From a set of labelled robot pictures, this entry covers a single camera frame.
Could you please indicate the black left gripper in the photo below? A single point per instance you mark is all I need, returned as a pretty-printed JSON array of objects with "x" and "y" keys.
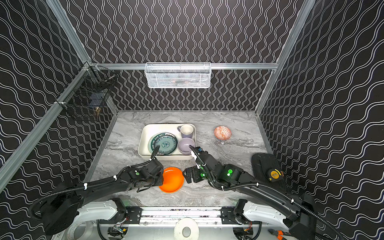
[{"x": 155, "y": 165}]

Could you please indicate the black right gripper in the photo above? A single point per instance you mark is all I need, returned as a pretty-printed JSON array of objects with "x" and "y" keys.
[{"x": 202, "y": 157}]

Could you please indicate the orange round plate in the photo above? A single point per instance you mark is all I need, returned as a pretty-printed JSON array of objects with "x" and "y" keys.
[{"x": 173, "y": 180}]

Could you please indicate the lilac ceramic bowl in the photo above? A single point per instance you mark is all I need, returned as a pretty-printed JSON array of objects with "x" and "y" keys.
[{"x": 184, "y": 146}]

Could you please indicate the blue patterned plate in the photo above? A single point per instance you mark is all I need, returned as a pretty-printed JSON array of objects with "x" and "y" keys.
[{"x": 167, "y": 143}]

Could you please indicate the blue patterned bowl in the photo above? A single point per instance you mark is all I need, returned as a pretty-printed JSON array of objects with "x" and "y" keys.
[{"x": 222, "y": 133}]

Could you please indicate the lilac mug white inside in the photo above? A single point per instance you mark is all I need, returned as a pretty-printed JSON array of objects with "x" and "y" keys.
[{"x": 186, "y": 130}]

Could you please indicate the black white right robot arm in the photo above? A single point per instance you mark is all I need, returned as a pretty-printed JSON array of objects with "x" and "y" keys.
[{"x": 300, "y": 217}]

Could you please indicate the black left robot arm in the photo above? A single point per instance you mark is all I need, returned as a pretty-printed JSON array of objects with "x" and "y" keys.
[{"x": 58, "y": 210}]

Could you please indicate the white plastic bin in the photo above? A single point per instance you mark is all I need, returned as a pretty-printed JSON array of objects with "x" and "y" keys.
[{"x": 151, "y": 131}]

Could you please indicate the white tape roll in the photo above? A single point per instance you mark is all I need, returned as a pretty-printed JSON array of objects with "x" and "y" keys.
[{"x": 186, "y": 229}]

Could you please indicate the yellow tape measure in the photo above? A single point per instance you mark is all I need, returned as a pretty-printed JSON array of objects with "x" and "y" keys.
[{"x": 274, "y": 175}]

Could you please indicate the clear tape roll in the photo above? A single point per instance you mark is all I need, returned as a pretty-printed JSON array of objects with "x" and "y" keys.
[{"x": 77, "y": 232}]

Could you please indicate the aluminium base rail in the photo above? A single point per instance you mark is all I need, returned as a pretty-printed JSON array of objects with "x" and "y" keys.
[{"x": 204, "y": 216}]

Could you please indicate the orange handled pliers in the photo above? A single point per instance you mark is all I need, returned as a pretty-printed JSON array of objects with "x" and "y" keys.
[{"x": 279, "y": 234}]

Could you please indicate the clear wall basket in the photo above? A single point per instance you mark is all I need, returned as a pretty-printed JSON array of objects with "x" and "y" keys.
[{"x": 178, "y": 75}]

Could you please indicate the black wire basket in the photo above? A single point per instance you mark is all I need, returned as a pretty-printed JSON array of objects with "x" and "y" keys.
[{"x": 88, "y": 100}]

